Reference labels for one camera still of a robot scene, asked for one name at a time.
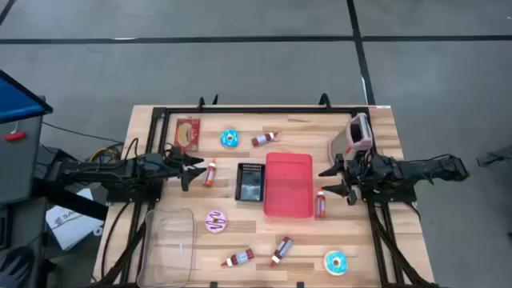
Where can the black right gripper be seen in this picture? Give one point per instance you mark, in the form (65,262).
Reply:
(368,170)

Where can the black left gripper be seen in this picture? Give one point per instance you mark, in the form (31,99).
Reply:
(154,166)

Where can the red food colouring bottle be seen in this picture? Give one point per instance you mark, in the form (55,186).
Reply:
(320,206)
(240,257)
(283,248)
(262,139)
(209,176)

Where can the red snack cake box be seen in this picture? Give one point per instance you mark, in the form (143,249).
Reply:
(187,135)

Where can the pink frosted toy donut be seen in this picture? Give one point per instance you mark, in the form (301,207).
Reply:
(210,222)

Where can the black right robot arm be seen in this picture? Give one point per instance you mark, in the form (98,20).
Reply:
(432,168)

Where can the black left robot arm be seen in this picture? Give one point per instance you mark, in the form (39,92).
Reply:
(112,172)

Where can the blue frosted toy donut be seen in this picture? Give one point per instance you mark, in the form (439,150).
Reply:
(329,263)
(225,138)

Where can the pink translucent plastic bin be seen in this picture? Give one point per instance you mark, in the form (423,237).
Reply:
(288,184)

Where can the clear plastic bin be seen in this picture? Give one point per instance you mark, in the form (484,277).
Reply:
(168,248)

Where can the white printed paper bag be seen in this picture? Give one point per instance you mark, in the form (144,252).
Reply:
(68,228)

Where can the black stand foot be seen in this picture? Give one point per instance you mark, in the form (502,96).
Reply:
(494,158)

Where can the grey equipment cabinet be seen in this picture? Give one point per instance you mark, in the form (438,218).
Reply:
(20,168)

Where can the small red tag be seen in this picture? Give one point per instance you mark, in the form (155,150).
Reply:
(14,136)

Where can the blue screen monitor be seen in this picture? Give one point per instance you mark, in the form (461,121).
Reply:
(16,102)

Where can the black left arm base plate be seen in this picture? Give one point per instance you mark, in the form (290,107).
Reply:
(132,194)

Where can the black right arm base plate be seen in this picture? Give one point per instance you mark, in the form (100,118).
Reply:
(400,196)

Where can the black metal table frame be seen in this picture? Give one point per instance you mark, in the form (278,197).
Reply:
(260,109)

